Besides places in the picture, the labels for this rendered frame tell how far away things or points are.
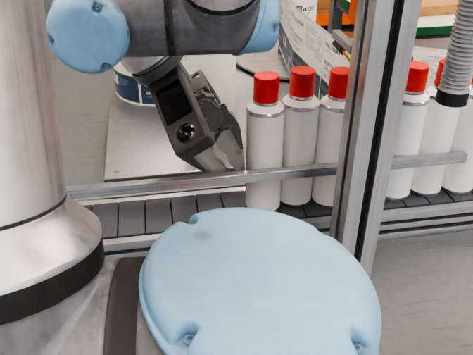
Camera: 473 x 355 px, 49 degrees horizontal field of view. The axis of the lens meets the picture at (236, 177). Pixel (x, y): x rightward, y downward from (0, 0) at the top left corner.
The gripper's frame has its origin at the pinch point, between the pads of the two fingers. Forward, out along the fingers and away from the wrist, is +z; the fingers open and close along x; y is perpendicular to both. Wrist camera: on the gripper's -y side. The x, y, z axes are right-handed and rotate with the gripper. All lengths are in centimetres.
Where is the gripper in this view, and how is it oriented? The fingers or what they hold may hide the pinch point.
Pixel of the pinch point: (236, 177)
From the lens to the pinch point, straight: 73.7
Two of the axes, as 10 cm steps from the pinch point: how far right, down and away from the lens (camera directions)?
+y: -1.7, -5.3, 8.3
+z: 4.9, 6.9, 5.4
